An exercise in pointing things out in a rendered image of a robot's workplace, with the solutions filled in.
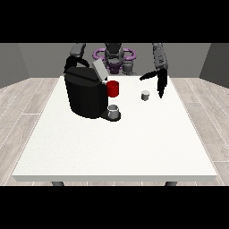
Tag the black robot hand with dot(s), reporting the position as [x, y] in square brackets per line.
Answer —
[74, 61]
[162, 80]

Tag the small grey coffee pod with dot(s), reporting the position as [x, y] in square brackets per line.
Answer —
[145, 95]

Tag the pale grey machine lid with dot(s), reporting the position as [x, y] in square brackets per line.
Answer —
[100, 69]

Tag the black coffee machine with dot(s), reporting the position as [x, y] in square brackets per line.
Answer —
[85, 95]

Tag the red pod holder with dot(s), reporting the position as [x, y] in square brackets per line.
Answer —
[113, 88]

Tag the grey robot trunk purple rings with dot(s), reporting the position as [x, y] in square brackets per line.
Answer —
[113, 56]

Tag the small grey cup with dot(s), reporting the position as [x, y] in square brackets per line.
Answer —
[113, 111]

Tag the dark table leg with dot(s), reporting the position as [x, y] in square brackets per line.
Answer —
[57, 183]
[171, 183]

